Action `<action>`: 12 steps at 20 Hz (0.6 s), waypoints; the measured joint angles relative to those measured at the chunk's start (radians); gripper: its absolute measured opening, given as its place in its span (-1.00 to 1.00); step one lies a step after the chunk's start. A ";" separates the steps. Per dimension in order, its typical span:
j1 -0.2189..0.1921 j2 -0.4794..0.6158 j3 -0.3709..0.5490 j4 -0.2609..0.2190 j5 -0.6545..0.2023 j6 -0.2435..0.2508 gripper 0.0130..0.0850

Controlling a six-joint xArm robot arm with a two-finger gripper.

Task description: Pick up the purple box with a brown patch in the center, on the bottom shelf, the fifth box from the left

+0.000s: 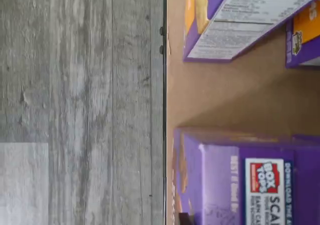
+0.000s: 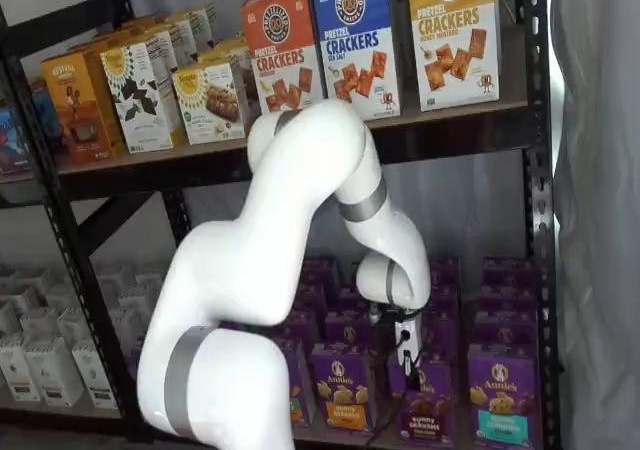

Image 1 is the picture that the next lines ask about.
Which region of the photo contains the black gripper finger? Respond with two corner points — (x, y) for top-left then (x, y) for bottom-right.
(178, 212), (198, 225)

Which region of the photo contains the Annie's purple box brown label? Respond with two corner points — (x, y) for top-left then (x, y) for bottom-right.
(173, 126), (320, 225)

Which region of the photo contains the black metal wood-board shelf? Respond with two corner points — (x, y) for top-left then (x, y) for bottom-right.
(159, 0), (320, 225)

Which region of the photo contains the Annie's purple box yellow label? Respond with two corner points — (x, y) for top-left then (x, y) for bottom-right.
(285, 0), (320, 69)
(183, 0), (320, 63)

